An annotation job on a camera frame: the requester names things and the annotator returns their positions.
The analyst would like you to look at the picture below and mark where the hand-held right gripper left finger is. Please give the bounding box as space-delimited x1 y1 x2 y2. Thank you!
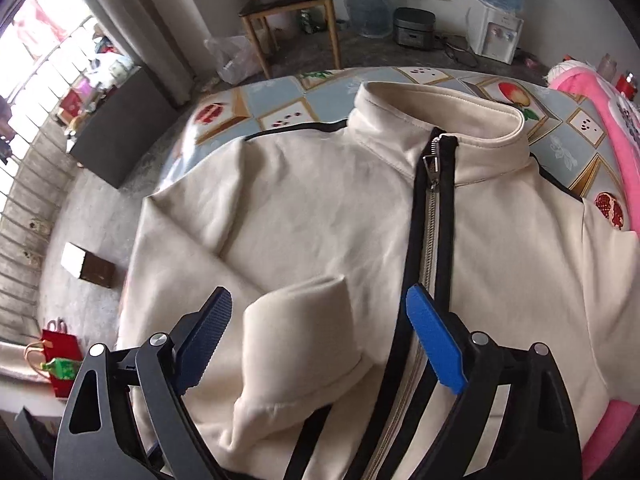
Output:
52 286 233 480

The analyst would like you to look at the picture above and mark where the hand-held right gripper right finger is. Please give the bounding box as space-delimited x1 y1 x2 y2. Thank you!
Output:
405 284 583 480

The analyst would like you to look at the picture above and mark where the cream zip jacket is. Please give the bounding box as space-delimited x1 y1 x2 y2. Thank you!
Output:
116 81 640 480

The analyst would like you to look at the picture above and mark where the brown cardboard box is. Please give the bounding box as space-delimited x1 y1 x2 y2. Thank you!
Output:
61 242 117 289

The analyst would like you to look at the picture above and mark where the red gift bag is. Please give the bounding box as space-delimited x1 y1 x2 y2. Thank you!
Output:
25 317 83 401

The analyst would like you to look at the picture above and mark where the metal window railing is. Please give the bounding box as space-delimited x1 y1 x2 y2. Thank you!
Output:
0 15 101 341

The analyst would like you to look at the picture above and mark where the dark grey cabinet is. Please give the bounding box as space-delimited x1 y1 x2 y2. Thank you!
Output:
67 67 193 190

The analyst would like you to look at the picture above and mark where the fruit-print tablecloth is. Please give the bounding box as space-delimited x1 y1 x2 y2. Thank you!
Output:
157 65 628 231

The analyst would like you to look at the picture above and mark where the red box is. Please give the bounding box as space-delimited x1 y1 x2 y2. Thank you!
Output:
57 89 96 123

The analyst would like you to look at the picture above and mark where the clear plastic bag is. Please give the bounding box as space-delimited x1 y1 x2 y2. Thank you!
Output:
204 35 266 85

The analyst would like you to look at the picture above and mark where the white printed plastic bag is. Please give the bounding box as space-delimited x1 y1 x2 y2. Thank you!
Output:
95 35 136 81

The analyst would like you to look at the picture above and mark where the pink floral blanket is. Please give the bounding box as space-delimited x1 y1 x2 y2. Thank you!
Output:
545 62 640 480

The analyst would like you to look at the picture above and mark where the grey lace-trimmed cushion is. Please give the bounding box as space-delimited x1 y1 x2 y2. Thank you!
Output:
547 57 596 83

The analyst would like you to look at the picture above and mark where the white water dispenser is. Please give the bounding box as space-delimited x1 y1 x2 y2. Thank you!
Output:
467 5 525 65

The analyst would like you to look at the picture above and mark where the grey rice cooker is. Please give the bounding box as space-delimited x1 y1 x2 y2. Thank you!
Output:
392 7 437 52

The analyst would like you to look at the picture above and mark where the grey curtain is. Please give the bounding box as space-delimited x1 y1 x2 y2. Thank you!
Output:
80 0 201 106

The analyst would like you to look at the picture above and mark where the clear glass jar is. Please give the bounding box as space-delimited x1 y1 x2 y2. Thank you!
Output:
597 52 619 81

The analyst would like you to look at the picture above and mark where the empty clear water jug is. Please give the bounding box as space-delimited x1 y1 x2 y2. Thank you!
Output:
345 0 393 38

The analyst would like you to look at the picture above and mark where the black cable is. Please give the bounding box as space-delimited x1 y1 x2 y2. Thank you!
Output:
435 35 481 68

